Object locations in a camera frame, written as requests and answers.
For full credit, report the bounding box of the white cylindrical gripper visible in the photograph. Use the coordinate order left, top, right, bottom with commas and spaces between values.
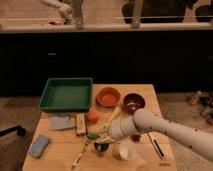
95, 105, 137, 144

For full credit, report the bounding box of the green pepper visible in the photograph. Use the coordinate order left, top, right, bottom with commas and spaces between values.
87, 132, 100, 140

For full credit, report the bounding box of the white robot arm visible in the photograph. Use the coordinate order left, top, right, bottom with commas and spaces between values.
96, 108, 213, 162

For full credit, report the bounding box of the metal cup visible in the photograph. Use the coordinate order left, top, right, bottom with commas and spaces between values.
94, 143, 109, 157

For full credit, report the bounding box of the white cup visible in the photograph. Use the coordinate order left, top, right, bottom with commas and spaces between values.
113, 140, 137, 161

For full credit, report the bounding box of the orange round fruit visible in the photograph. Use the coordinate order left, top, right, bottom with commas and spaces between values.
87, 110, 99, 124

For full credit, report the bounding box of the small red object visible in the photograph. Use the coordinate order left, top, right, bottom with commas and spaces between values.
131, 135, 141, 142

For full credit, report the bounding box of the orange bowl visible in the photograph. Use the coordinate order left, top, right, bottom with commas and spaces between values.
96, 87, 121, 107

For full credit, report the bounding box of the dark red bowl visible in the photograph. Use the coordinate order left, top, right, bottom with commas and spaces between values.
122, 93, 145, 114

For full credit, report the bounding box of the wooden block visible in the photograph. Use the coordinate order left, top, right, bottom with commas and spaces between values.
76, 113, 87, 135

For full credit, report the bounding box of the grey cloth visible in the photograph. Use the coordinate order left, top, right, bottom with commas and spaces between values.
50, 113, 76, 131

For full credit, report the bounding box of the green plastic tray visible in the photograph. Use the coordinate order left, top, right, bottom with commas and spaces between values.
39, 78, 93, 112

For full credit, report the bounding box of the black handled knife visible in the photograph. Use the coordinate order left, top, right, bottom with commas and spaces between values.
148, 133, 164, 159

